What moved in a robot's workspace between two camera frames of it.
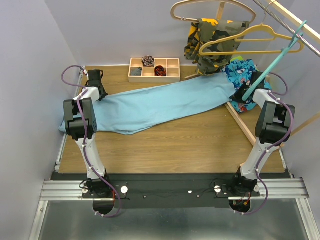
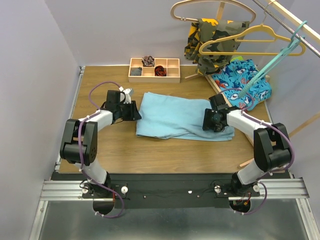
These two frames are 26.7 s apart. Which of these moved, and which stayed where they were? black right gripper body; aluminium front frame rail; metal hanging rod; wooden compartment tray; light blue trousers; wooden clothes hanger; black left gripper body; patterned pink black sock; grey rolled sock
Moved: black left gripper body; light blue trousers; black right gripper body
Stayed: wooden compartment tray; wooden clothes hanger; aluminium front frame rail; grey rolled sock; metal hanging rod; patterned pink black sock
